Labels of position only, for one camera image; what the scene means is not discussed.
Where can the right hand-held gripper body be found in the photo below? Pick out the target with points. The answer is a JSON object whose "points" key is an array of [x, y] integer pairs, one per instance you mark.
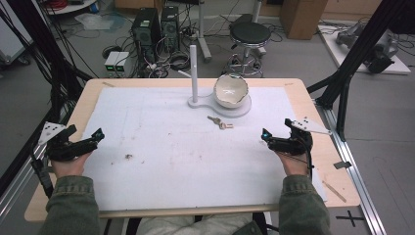
{"points": [[295, 138]]}

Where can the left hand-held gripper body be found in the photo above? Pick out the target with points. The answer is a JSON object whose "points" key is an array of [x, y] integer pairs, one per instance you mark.
{"points": [[62, 145]]}

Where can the person's left hand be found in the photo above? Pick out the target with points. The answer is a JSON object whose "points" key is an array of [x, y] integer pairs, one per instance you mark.
{"points": [[69, 167]]}

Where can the person's right hand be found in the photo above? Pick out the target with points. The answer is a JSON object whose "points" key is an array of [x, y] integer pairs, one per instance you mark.
{"points": [[295, 164]]}

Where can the bunch of keys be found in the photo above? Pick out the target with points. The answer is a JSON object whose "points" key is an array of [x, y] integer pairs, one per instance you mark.
{"points": [[220, 122]]}

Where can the cream ceramic bowl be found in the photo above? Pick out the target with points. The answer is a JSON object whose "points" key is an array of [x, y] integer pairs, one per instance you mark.
{"points": [[231, 90]]}

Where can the wooden stick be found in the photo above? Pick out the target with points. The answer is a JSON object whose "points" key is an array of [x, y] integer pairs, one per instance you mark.
{"points": [[334, 191]]}

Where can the white power supply box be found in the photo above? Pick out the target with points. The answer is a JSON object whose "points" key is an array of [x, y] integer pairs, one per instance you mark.
{"points": [[121, 63], [111, 63]]}

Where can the white table mat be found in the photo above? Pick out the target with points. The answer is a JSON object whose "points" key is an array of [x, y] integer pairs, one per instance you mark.
{"points": [[189, 147]]}

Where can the black round stool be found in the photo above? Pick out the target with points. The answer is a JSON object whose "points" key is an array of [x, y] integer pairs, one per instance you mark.
{"points": [[248, 42]]}

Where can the black computer tower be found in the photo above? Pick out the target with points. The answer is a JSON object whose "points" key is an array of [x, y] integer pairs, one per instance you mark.
{"points": [[146, 37], [170, 28]]}

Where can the person's lap light trousers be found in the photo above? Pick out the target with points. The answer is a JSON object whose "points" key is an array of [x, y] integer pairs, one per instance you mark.
{"points": [[192, 225]]}

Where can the white platform with equipment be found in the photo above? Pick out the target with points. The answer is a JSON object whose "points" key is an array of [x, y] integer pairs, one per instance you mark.
{"points": [[368, 45]]}

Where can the cardboard box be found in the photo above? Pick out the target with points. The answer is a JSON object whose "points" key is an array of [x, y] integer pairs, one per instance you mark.
{"points": [[301, 18]]}

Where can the white stand with post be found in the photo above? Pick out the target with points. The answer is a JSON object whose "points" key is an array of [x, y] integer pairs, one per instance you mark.
{"points": [[208, 98]]}

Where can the black metal frame stand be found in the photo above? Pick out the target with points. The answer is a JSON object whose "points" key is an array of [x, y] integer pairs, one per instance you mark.
{"points": [[355, 62], [39, 65]]}

